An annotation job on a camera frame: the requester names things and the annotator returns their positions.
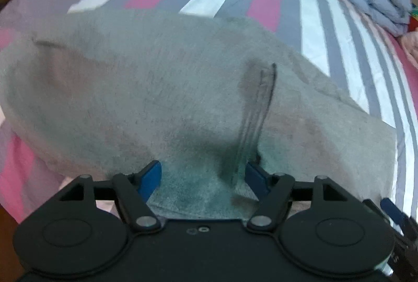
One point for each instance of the folded pink quilt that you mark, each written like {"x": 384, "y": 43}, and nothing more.
{"x": 412, "y": 47}

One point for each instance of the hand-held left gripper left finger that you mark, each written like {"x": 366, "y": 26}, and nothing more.
{"x": 150, "y": 177}

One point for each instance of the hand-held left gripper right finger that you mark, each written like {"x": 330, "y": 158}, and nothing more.
{"x": 256, "y": 179}

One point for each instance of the grey pants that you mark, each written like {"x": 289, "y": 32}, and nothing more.
{"x": 163, "y": 89}

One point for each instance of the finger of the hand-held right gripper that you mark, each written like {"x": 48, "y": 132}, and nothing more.
{"x": 393, "y": 210}

